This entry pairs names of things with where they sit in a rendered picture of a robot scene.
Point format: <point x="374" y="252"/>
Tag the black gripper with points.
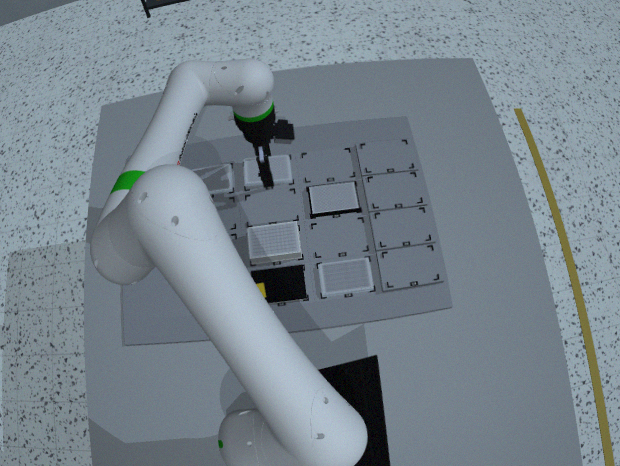
<point x="262" y="152"/>

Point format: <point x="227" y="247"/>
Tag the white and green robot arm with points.
<point x="169" y="217"/>

